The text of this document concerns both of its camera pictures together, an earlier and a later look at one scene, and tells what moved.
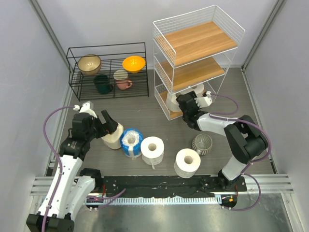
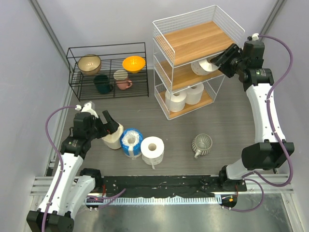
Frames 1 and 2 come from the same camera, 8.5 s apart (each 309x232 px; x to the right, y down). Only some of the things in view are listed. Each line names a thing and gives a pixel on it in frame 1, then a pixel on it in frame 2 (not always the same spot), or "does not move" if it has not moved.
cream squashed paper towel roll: (114, 140) does not move
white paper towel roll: (198, 89) does not move
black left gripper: (111, 124) does not move
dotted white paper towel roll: (187, 162) → (203, 66)
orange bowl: (134, 64) does not move
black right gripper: (193, 94) → (223, 60)
